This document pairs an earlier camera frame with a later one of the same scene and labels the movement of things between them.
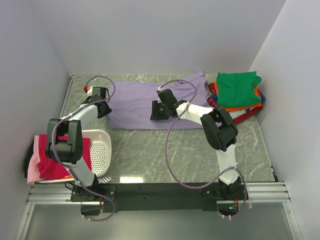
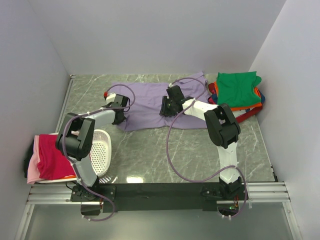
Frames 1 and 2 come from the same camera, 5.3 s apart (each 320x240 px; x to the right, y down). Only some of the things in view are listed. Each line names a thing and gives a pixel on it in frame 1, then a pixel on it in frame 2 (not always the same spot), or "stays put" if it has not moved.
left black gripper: x=107 y=110 to x=120 y=121
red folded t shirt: x=213 y=102 stays put
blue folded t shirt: x=262 y=97 stays put
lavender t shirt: x=129 y=103 stays put
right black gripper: x=155 y=114 to x=164 y=110
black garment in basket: x=27 y=159 stays put
